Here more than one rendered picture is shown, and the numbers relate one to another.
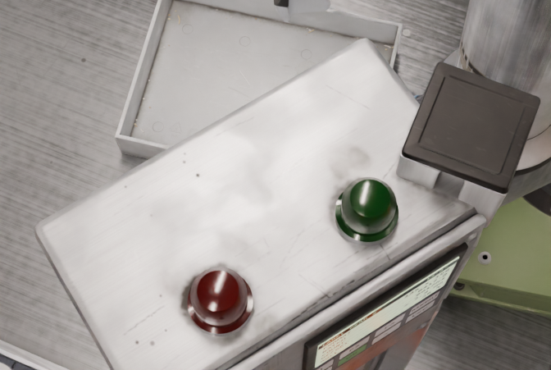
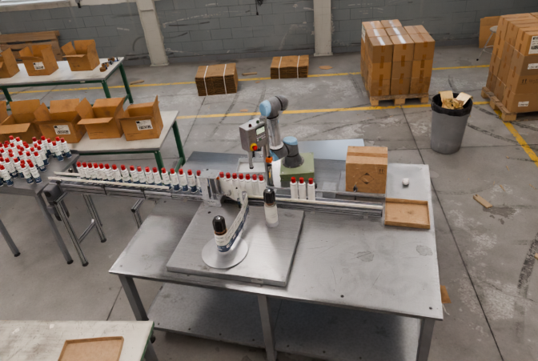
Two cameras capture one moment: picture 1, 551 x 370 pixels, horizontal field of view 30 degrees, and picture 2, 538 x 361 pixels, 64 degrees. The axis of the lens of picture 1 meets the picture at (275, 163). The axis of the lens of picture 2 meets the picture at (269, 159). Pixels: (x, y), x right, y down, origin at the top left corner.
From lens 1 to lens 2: 281 cm
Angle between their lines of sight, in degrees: 35
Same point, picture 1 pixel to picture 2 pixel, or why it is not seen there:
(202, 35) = (244, 165)
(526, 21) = (271, 126)
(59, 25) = (225, 168)
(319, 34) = (259, 162)
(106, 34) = (231, 167)
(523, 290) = (287, 174)
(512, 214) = (285, 168)
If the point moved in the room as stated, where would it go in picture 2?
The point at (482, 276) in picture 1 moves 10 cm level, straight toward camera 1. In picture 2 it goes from (283, 174) to (277, 181)
